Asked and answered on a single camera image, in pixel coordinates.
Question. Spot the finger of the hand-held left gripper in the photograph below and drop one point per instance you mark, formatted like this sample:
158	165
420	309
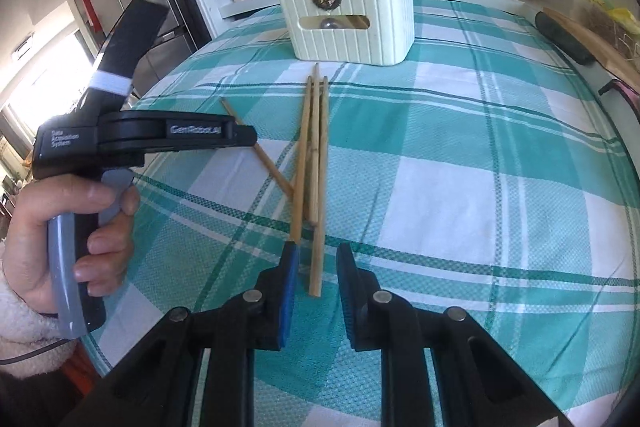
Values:
246	136

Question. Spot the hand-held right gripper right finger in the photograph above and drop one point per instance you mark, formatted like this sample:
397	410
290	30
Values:
347	292

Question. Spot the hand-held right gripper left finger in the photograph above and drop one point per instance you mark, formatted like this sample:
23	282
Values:
289	287

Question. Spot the wooden chopstick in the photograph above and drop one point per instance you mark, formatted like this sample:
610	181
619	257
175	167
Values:
314	147
260	152
320	187
301	167

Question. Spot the cream ribbed utensil holder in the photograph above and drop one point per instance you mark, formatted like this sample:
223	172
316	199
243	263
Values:
350	42

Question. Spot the person's left forearm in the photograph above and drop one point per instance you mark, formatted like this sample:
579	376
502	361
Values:
25	337

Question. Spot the person's left hand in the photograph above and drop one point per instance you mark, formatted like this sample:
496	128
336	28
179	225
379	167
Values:
30	237

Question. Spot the red hanging cloth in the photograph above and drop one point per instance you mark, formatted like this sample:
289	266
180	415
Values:
91	9

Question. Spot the teal checked tablecloth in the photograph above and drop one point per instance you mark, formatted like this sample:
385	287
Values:
450	207

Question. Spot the dark rolled mat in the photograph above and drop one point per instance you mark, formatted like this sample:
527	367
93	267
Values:
562	37

